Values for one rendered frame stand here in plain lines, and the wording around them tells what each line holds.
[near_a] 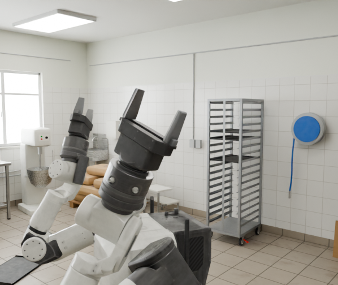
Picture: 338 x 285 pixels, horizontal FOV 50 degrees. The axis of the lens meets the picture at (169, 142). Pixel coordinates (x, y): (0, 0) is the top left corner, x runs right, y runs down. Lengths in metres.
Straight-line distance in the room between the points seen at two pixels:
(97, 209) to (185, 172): 5.25
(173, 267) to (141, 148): 0.32
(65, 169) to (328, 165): 3.97
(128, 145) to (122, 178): 0.06
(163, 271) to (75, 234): 0.50
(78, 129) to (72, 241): 0.38
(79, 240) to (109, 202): 0.61
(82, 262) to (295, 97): 4.43
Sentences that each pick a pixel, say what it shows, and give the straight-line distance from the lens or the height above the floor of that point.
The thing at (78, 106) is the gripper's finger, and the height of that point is 1.71.
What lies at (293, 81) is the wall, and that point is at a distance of 4.98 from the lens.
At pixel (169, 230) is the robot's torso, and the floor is 1.37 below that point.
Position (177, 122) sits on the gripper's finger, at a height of 1.68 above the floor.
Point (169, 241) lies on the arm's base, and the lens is 0.87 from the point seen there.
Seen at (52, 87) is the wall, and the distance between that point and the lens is 7.24.
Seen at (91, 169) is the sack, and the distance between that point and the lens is 6.33.
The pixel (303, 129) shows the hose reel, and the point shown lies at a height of 1.44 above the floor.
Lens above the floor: 1.70
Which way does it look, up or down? 5 degrees down
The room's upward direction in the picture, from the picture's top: straight up
